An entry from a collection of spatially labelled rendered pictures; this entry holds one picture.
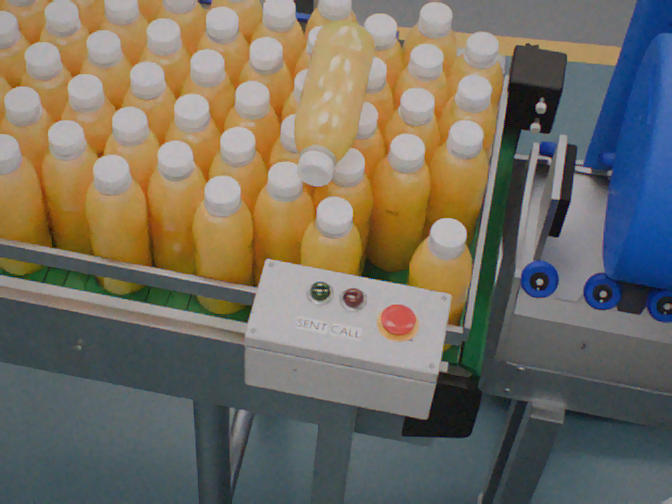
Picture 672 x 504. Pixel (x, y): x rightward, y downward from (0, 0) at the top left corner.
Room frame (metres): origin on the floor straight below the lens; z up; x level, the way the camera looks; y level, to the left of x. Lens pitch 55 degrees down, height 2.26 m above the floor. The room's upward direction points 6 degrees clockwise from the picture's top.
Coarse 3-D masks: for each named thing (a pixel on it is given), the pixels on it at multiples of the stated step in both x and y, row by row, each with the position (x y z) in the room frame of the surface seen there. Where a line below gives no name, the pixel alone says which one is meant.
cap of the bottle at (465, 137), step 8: (464, 120) 1.03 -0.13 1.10; (456, 128) 1.01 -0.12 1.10; (464, 128) 1.02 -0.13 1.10; (472, 128) 1.02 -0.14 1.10; (480, 128) 1.02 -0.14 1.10; (448, 136) 1.01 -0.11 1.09; (456, 136) 1.00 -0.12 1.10; (464, 136) 1.00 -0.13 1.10; (472, 136) 1.01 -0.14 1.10; (480, 136) 1.01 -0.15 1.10; (456, 144) 0.99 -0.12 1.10; (464, 144) 0.99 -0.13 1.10; (472, 144) 0.99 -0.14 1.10; (480, 144) 1.00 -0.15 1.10; (464, 152) 0.99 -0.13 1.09; (472, 152) 0.99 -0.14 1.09
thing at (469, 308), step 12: (504, 84) 1.21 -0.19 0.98; (504, 96) 1.19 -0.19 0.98; (504, 108) 1.16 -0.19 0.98; (492, 156) 1.08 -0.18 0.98; (492, 168) 1.06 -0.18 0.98; (492, 180) 1.04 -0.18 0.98; (480, 216) 1.01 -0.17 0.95; (480, 228) 0.97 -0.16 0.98; (480, 240) 0.95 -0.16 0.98; (480, 252) 0.93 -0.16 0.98; (468, 288) 0.89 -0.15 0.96; (468, 300) 0.86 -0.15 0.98; (468, 312) 0.85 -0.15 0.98; (468, 324) 0.83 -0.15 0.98; (468, 336) 0.83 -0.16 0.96
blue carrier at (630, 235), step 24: (648, 48) 1.12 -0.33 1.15; (648, 72) 1.07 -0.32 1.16; (648, 96) 1.03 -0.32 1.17; (624, 120) 1.11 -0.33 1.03; (648, 120) 0.99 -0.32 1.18; (624, 144) 1.06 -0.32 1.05; (648, 144) 0.94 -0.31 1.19; (624, 168) 1.01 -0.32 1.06; (648, 168) 0.91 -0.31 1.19; (624, 192) 0.96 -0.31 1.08; (648, 192) 0.89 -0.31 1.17; (624, 216) 0.92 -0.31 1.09; (648, 216) 0.88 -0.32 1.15; (624, 240) 0.88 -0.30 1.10; (648, 240) 0.87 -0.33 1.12; (624, 264) 0.87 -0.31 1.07; (648, 264) 0.86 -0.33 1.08
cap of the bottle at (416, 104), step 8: (416, 88) 1.07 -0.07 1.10; (408, 96) 1.06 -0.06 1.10; (416, 96) 1.06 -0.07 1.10; (424, 96) 1.06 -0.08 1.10; (400, 104) 1.05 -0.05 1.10; (408, 104) 1.04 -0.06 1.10; (416, 104) 1.04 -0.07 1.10; (424, 104) 1.05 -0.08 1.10; (432, 104) 1.05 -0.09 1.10; (408, 112) 1.04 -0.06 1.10; (416, 112) 1.03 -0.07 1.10; (424, 112) 1.04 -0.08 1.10; (416, 120) 1.03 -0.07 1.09
